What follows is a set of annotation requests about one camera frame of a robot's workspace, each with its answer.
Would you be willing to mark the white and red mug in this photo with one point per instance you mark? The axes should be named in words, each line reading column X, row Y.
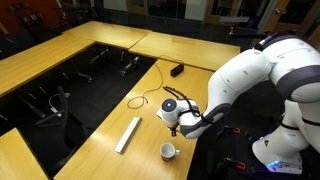
column 168, row 152

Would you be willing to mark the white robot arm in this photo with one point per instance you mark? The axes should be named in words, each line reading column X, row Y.
column 292, row 67

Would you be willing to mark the black power adapter box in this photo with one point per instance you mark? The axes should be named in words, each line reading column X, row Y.
column 177, row 70

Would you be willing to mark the white flat bar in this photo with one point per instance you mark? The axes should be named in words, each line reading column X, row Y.
column 128, row 133

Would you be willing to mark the black office chair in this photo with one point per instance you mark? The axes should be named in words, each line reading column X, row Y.
column 57, row 137

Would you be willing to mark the red and black clamp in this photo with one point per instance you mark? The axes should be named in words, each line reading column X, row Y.
column 228, row 162

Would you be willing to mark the white charger with cable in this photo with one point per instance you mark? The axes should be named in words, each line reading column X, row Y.
column 52, row 108

